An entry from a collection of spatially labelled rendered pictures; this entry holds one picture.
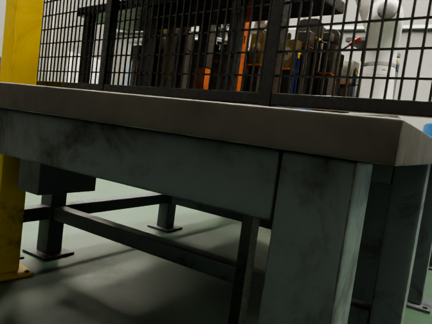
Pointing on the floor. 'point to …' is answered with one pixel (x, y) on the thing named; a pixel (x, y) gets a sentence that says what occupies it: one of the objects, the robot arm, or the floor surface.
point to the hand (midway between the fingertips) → (220, 33)
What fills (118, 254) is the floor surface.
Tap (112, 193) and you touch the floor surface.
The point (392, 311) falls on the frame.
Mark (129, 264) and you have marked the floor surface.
